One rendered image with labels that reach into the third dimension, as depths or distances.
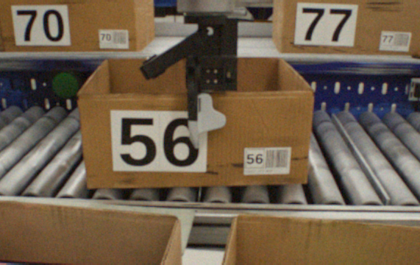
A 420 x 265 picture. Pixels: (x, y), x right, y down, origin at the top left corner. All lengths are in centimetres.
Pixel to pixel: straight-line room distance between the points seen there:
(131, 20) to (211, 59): 59
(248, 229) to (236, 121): 26
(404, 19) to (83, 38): 87
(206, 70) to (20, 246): 37
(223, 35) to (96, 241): 36
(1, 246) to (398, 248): 48
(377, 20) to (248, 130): 63
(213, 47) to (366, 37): 65
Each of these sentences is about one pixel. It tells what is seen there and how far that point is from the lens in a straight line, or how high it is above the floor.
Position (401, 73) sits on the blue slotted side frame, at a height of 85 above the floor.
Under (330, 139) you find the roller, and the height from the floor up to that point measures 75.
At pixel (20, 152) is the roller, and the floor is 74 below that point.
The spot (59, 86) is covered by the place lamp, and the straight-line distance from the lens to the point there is 126.
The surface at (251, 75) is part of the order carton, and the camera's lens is 102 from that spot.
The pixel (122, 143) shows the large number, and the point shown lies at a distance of 76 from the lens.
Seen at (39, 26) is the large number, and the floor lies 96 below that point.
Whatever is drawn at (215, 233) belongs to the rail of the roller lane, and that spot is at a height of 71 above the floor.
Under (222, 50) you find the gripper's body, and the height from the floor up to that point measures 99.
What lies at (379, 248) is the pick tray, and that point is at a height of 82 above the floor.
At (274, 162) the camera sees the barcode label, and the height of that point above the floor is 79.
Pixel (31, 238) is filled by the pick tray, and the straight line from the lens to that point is 60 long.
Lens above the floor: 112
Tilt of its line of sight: 21 degrees down
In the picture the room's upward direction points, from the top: straight up
